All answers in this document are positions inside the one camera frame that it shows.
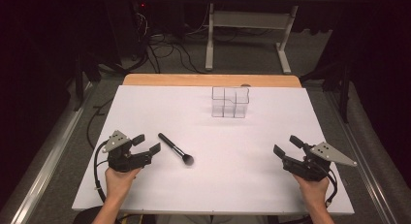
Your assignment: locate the white desk frame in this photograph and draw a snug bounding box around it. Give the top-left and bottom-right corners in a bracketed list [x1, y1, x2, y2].
[205, 2, 299, 75]

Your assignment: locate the clear acrylic organizer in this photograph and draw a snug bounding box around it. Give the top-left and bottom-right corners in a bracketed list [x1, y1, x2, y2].
[211, 85, 250, 119]

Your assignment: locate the dark metal stand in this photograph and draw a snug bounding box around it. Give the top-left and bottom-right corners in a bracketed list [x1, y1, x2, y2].
[73, 52, 102, 112]
[300, 60, 353, 124]

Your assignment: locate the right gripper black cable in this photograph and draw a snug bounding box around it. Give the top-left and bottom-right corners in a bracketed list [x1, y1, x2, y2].
[323, 167, 339, 208]

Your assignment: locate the wooden table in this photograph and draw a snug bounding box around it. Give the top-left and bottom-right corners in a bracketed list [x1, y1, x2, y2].
[122, 73, 303, 88]

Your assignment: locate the white table board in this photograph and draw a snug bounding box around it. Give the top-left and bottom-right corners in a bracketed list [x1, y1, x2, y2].
[71, 84, 356, 216]

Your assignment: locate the black floor cable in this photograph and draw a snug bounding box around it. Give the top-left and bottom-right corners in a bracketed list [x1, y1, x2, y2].
[85, 97, 114, 150]

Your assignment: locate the black makeup brush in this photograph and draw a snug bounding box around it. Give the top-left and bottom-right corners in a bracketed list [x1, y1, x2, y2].
[157, 132, 195, 167]

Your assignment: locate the person's left hand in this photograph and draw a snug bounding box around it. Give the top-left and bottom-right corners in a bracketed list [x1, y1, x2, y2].
[105, 167, 142, 203]

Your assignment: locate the black round stool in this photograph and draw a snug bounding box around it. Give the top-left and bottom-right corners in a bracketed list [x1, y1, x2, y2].
[72, 206, 105, 224]

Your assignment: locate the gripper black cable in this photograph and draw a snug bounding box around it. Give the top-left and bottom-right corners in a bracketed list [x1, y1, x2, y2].
[93, 140, 110, 204]
[323, 167, 339, 208]

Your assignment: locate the aluminium floor rail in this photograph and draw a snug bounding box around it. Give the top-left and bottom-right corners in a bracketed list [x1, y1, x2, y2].
[9, 81, 95, 224]
[323, 91, 401, 224]

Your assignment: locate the bundle of floor cables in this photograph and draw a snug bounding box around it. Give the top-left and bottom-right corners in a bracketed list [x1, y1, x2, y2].
[129, 10, 207, 75]

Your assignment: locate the person's right hand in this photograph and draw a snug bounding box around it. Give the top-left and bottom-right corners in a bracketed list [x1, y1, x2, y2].
[292, 174, 331, 209]

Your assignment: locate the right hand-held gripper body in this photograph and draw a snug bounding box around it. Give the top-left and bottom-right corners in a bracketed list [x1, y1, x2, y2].
[281, 142, 359, 182]

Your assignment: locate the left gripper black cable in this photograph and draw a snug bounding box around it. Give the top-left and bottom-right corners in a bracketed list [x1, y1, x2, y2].
[93, 140, 110, 204]

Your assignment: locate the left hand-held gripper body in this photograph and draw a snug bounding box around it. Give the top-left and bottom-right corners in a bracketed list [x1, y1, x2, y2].
[102, 130, 153, 174]

